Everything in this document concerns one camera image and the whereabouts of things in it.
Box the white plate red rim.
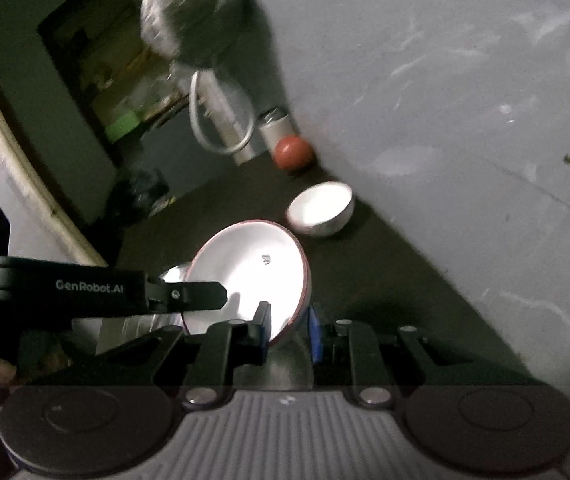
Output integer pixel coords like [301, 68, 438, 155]
[182, 220, 312, 347]

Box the white small bowl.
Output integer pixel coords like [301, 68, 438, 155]
[286, 181, 355, 237]

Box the steel plate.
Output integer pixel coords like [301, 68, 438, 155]
[55, 266, 184, 352]

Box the green object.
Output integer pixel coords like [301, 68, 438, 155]
[105, 110, 141, 142]

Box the red tomato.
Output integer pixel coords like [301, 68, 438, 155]
[273, 136, 315, 171]

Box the white cylindrical can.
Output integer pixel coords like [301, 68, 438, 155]
[257, 107, 297, 154]

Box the clear plastic bag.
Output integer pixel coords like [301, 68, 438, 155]
[140, 0, 245, 68]

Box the white cable loop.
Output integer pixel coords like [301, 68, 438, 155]
[187, 69, 257, 156]

